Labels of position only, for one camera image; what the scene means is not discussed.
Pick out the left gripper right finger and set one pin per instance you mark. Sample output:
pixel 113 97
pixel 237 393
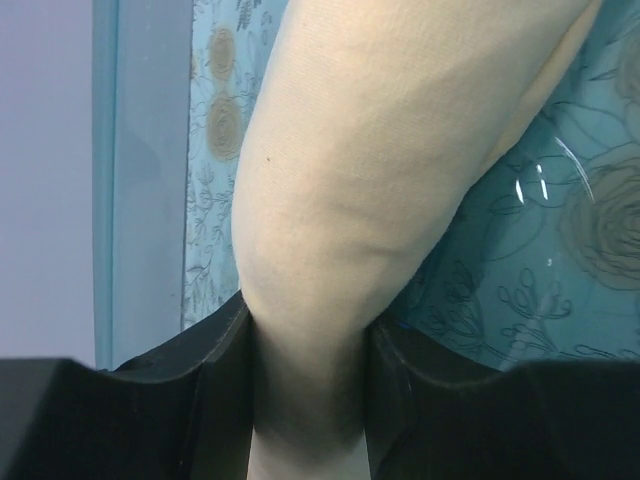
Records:
pixel 434 414

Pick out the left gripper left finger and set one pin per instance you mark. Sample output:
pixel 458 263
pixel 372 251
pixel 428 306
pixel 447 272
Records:
pixel 182 410

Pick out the teal plastic basin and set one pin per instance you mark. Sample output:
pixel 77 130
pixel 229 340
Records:
pixel 542 260

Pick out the pale yellow t shirt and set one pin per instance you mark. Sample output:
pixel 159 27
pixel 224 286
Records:
pixel 373 121

